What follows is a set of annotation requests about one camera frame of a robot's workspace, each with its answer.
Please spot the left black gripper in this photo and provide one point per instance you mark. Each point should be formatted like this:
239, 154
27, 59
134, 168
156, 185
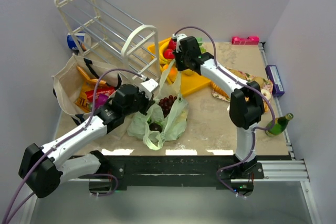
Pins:
146, 100

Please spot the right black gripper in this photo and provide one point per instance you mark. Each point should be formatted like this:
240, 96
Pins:
179, 57

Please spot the red gummy candy bag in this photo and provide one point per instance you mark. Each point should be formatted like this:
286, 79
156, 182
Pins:
100, 91

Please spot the orange kettle chips bag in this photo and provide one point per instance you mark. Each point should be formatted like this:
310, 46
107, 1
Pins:
88, 84

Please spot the purple grape bunch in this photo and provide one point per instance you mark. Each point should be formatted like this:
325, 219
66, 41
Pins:
166, 104

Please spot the light green plastic bag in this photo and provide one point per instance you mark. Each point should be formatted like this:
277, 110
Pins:
174, 125

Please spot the cream canvas tote bag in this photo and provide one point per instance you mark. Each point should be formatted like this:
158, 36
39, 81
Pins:
68, 84

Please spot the purple snack bag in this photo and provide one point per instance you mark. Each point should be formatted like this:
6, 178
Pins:
99, 101

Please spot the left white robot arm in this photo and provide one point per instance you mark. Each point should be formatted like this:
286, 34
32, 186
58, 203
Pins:
44, 168

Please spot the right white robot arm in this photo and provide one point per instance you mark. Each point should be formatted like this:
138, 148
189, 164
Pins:
246, 101

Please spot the green grape bunch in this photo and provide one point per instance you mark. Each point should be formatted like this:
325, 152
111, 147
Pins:
200, 44

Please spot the yellow pear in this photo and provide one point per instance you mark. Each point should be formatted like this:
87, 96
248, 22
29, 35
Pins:
188, 72

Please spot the pink dragon fruit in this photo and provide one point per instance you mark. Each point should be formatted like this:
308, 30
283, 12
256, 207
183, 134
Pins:
172, 44

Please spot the red apple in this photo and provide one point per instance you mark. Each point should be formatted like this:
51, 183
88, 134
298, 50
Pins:
168, 54

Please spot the orange mango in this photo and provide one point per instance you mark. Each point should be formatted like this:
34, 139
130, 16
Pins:
173, 72

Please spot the yellow plastic fruit tray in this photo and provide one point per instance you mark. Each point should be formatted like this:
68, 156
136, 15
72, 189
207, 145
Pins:
185, 85

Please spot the yellow banana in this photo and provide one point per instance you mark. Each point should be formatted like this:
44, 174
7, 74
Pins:
163, 61

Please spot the long baguette loaf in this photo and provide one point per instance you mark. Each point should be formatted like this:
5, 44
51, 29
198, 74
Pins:
218, 90

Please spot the pink box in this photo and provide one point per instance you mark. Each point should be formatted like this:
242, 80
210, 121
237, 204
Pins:
252, 40

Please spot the round bread roll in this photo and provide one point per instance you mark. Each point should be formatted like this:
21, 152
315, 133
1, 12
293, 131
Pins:
259, 80

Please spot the white metal shelf rack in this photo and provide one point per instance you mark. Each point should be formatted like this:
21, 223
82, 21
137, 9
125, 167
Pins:
116, 37

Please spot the purple box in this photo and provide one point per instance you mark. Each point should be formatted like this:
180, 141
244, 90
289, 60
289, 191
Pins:
273, 75

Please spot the white glazed donut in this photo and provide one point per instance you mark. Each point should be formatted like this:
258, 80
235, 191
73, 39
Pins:
266, 94

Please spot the green bottle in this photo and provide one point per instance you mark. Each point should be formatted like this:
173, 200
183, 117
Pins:
280, 125

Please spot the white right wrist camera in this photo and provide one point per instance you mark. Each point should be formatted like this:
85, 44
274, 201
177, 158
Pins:
177, 38

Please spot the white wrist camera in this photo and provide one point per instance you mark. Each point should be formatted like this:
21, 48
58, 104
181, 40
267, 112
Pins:
177, 38
148, 85

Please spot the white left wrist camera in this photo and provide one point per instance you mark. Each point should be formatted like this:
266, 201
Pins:
148, 85

